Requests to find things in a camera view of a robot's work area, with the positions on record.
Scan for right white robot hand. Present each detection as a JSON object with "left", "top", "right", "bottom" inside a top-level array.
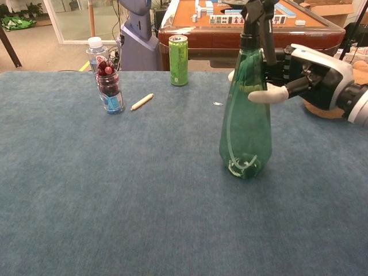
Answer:
[{"left": 228, "top": 43, "right": 354, "bottom": 112}]

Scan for green spray bottle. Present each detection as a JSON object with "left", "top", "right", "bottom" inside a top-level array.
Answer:
[{"left": 218, "top": 0, "right": 279, "bottom": 179}]

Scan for purple grey robot base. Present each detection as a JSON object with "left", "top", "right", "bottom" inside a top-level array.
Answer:
[{"left": 117, "top": 0, "right": 160, "bottom": 72}]

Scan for clear water bottle white cap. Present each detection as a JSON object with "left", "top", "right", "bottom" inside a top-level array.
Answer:
[{"left": 86, "top": 36, "right": 110, "bottom": 101}]

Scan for brown plush toy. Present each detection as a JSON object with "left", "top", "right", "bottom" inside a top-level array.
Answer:
[{"left": 303, "top": 60, "right": 368, "bottom": 119}]

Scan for white plastic crate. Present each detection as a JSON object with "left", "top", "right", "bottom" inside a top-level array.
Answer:
[{"left": 336, "top": 47, "right": 368, "bottom": 66}]

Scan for black tripod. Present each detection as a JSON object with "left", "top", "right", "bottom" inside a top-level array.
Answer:
[{"left": 338, "top": 0, "right": 368, "bottom": 63}]

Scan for cardboard box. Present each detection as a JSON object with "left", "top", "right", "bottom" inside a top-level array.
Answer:
[{"left": 298, "top": 0, "right": 363, "bottom": 28}]

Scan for row of mahjong tiles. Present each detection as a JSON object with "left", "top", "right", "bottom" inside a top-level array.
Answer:
[{"left": 209, "top": 14, "right": 288, "bottom": 25}]

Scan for wooden mahjong table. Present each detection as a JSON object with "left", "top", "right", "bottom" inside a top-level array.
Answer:
[{"left": 158, "top": 0, "right": 346, "bottom": 72}]

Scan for green drink can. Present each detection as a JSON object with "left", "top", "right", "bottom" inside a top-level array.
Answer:
[{"left": 168, "top": 34, "right": 189, "bottom": 87}]

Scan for beige cylindrical stick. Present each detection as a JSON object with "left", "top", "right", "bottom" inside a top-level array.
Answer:
[{"left": 130, "top": 93, "right": 155, "bottom": 112}]

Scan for clear jar of red cherries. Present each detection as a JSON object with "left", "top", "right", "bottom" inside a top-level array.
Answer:
[{"left": 95, "top": 60, "right": 126, "bottom": 115}]

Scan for wooden pole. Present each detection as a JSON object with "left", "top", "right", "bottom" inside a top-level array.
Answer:
[{"left": 87, "top": 0, "right": 96, "bottom": 37}]

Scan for potted green plants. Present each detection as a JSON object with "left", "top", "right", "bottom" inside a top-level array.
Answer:
[{"left": 0, "top": 2, "right": 44, "bottom": 20}]

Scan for green bag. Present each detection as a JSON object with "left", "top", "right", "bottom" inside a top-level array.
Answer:
[{"left": 1, "top": 16, "right": 37, "bottom": 32}]

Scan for dark table leg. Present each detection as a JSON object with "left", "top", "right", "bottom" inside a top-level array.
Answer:
[{"left": 0, "top": 25, "right": 23, "bottom": 69}]

